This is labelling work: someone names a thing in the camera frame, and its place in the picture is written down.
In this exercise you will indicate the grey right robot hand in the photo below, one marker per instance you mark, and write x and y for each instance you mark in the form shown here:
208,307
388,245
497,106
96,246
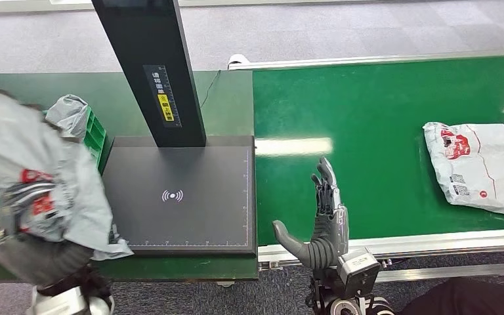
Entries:
326,243

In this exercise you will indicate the green conveyor belt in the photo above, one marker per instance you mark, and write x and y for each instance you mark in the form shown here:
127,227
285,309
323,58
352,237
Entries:
365,108

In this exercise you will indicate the black and yellow label sticker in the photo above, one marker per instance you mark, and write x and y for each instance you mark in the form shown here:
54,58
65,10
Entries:
164,98

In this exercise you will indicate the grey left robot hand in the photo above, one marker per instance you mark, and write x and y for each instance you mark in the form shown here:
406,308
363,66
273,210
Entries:
39,261

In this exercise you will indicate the white conveyor end cap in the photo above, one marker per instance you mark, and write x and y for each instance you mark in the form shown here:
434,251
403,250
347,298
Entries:
236,60

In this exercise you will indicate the plain grey plastic package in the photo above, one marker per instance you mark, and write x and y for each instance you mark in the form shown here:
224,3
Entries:
69,115

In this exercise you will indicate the white package with red print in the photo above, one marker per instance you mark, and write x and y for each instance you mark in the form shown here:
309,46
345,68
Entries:
8,139

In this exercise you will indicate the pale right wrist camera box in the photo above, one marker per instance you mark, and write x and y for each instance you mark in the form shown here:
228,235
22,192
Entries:
358,271

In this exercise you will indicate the green plastic crate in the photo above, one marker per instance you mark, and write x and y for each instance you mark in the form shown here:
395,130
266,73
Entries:
96,137

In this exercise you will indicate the large white package red print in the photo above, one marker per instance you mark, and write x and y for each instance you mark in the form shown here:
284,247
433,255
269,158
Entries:
482,169

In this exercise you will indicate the person's leg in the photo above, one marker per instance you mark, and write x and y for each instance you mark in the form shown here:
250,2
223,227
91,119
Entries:
465,300

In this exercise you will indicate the person's black and white shoe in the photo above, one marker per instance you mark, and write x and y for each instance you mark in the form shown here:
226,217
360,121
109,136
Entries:
382,308

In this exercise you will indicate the black inbound scanner machine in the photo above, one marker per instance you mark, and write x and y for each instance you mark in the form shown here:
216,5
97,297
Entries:
178,174

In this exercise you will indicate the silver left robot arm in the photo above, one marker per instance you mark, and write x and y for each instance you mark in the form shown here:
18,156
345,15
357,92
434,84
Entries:
69,300

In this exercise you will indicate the aluminium conveyor side rail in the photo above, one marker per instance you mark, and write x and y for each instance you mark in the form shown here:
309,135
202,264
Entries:
365,58
452,241

